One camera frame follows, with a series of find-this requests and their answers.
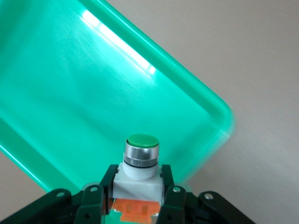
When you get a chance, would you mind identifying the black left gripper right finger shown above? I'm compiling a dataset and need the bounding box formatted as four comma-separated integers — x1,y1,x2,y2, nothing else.
155,164,254,224

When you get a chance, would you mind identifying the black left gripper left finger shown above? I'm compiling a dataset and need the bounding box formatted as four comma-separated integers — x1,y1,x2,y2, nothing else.
0,164,120,224

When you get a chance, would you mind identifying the green push button switch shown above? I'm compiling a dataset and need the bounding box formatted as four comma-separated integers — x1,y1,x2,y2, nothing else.
111,133,164,224

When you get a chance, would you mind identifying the green plastic tray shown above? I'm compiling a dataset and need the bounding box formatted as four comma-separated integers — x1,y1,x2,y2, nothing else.
0,0,235,195

